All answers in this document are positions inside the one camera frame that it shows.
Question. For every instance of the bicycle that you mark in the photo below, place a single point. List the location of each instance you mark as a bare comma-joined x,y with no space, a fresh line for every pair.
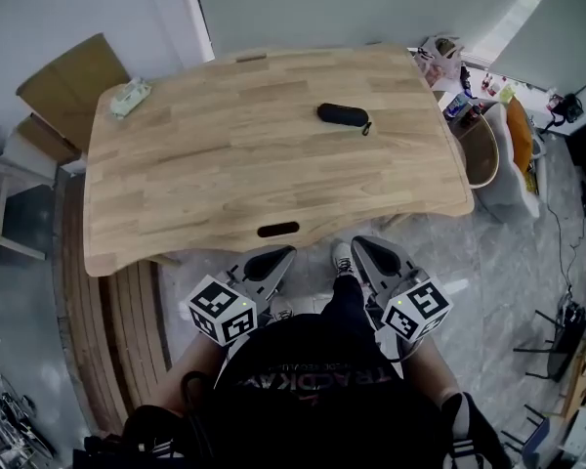
10,418

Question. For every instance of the person's right forearm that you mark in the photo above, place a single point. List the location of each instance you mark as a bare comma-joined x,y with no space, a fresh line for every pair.
434,364

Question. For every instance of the white printed plastic bag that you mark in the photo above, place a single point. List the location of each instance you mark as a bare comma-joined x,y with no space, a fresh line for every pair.
439,59

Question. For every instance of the stack of wooden planks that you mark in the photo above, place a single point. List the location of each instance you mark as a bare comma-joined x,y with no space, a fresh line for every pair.
112,320

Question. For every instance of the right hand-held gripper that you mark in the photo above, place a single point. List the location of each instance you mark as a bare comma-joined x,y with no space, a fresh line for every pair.
417,306

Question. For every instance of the white padded chair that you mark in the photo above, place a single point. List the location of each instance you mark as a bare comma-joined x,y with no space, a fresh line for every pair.
505,188

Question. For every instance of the orange cushion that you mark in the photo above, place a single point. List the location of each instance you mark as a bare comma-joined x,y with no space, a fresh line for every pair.
519,132

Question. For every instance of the round wooden stool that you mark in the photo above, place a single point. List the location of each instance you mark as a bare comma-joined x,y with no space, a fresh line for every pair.
481,152

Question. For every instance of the black metal frame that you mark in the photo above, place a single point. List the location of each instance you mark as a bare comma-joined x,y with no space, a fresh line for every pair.
561,345

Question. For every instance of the brown cardboard boxes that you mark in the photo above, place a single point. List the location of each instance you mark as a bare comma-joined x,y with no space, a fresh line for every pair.
73,91

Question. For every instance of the person's left forearm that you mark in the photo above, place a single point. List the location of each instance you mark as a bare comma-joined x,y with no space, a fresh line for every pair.
195,362

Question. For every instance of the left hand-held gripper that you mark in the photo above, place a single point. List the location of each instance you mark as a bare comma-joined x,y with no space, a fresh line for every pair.
222,306

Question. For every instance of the person's white right shoe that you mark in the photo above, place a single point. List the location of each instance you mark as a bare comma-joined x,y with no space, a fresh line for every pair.
342,258

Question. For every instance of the pale green wipes packet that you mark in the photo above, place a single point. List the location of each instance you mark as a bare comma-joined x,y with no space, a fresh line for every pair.
130,97

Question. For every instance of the person's black trouser leg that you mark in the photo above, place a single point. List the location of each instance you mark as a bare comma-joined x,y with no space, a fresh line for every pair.
344,296

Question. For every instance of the person's black shirt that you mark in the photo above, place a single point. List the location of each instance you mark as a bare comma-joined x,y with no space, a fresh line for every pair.
322,408

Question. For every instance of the black glasses case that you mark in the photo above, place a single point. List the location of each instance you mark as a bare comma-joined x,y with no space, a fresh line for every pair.
341,114

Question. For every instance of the person's white left shoe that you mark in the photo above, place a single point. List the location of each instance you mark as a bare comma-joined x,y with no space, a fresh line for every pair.
280,311

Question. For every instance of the black backpack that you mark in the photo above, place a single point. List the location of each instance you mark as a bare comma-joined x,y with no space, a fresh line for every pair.
146,433

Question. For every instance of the pale wooden rack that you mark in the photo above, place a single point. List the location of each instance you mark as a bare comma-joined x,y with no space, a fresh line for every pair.
2,198

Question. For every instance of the black camera bag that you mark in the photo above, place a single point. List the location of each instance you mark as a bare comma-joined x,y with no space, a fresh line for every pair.
569,108

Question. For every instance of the blue label bottle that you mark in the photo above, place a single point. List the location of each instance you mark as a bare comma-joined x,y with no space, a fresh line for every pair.
456,104

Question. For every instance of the person's white shoe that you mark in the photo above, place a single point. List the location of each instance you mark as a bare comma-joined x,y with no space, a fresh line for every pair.
280,311
342,258

